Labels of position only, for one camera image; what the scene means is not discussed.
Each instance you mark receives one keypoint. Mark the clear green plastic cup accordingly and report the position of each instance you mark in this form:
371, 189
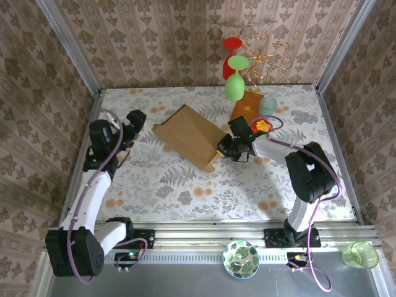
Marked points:
360, 255

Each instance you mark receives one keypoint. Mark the aluminium side rail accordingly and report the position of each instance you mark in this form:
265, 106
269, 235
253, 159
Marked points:
335, 145
92, 105

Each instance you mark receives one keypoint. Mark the grey metal shelf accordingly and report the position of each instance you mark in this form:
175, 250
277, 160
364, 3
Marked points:
185, 281

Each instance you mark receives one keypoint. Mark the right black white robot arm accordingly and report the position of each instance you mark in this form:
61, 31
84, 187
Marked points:
309, 173

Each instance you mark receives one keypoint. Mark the pale blue plastic tumbler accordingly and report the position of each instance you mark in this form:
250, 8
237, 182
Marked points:
267, 106

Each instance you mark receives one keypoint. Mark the floral table cloth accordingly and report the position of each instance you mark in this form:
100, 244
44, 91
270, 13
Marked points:
216, 198

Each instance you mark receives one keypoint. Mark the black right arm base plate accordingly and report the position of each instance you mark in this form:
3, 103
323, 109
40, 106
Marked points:
272, 238

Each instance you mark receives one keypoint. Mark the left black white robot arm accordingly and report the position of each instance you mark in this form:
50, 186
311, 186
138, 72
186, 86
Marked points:
92, 198

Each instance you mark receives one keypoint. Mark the red snack packet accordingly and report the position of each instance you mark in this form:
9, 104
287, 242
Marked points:
262, 126

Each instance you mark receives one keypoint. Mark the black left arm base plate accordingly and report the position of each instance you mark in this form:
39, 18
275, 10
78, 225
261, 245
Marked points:
145, 238

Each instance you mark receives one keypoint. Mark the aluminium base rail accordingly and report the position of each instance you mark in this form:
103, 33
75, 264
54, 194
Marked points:
201, 236

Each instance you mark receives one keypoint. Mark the aluminium frame post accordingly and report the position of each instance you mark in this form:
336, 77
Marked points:
68, 46
343, 46

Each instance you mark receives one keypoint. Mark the brown cardboard paper box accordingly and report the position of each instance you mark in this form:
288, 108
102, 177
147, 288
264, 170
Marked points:
191, 136

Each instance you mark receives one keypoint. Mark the leaf pattern bowl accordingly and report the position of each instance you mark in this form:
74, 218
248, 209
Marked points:
241, 260

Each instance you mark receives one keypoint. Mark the black connector board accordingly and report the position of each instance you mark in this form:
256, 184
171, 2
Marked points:
127, 257
298, 257

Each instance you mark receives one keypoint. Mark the brown flat card folder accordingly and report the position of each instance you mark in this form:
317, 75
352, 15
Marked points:
249, 105

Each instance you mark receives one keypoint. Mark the green plastic wine glass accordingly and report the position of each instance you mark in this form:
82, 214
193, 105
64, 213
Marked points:
233, 88

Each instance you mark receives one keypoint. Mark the red plastic wine glass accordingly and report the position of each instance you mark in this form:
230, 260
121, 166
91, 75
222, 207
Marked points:
232, 43

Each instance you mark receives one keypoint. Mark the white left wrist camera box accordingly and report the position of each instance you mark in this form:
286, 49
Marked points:
114, 121

